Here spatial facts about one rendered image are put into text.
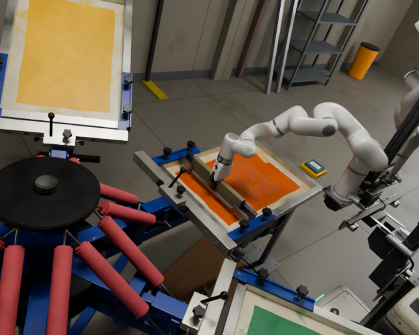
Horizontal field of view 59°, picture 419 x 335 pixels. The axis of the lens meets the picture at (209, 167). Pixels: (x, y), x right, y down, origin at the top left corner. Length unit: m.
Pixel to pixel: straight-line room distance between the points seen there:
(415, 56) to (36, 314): 8.48
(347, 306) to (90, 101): 1.99
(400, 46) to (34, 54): 7.98
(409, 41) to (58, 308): 8.57
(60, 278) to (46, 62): 1.17
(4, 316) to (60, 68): 1.22
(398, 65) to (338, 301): 7.02
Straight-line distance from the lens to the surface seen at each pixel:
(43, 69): 1.98
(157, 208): 1.58
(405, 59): 9.07
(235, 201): 1.75
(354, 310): 2.72
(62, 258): 1.13
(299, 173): 2.22
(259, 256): 3.01
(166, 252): 2.80
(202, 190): 1.86
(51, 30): 2.11
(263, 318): 1.51
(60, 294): 1.12
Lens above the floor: 2.14
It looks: 36 degrees down
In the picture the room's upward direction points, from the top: 19 degrees clockwise
